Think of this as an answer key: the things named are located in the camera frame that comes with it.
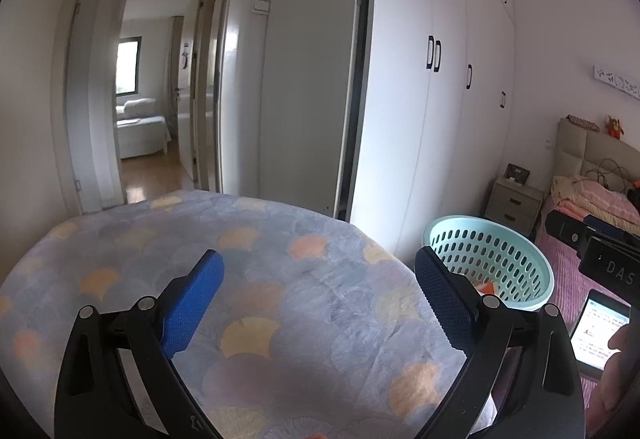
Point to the light green laundry basket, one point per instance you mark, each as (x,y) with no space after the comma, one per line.
(480,249)

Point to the bed with pink bedding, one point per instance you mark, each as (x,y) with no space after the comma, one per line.
(562,264)

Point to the white wall sign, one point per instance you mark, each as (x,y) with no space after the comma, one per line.
(617,81)

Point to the pastel fan-pattern blanket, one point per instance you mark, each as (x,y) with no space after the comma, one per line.
(300,269)

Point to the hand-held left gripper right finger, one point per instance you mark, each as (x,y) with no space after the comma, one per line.
(445,304)

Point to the white bed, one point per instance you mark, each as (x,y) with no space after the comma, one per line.
(142,129)

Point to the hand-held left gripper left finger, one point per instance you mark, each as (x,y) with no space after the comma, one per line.
(192,304)

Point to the white wall switch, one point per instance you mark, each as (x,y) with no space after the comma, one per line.
(260,5)

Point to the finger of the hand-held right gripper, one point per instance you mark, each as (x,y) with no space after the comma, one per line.
(567,229)
(610,226)

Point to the beige nightstand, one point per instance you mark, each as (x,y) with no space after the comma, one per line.
(515,206)

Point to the dark picture frame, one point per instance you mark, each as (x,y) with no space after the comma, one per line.
(517,173)

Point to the beige padded headboard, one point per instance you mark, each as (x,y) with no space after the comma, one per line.
(580,149)

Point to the smartphone with lit screen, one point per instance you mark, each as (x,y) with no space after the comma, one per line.
(597,329)

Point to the white wardrobe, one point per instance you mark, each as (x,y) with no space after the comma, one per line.
(400,94)

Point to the white wall socket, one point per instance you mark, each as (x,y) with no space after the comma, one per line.
(549,142)

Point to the dark framed window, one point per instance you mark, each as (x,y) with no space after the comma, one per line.
(127,66)

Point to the person's right hand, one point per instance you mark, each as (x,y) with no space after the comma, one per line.
(620,394)

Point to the orange plush toy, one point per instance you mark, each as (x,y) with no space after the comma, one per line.
(614,126)

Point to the pink folded blanket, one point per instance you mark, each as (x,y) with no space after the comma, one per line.
(605,206)

